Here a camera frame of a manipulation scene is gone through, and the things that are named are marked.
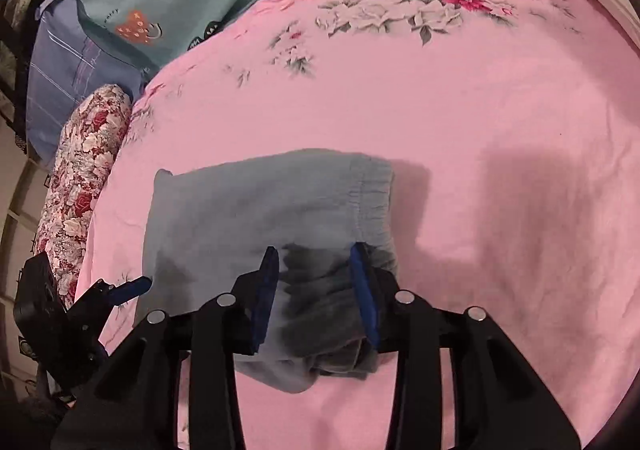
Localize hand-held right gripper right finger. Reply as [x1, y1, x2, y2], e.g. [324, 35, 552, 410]
[349, 241, 583, 450]

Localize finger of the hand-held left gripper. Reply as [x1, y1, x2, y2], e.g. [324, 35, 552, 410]
[75, 276, 153, 327]

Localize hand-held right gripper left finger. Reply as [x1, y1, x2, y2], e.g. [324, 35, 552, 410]
[50, 245, 281, 450]

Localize grey pants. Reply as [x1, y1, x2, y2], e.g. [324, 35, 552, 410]
[134, 147, 401, 396]

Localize red floral quilt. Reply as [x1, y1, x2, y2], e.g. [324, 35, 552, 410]
[35, 84, 133, 306]

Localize pink floral bed sheet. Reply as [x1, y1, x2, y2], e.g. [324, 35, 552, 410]
[75, 0, 640, 450]

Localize blue plaid sheet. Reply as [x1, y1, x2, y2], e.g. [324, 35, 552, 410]
[25, 0, 151, 166]

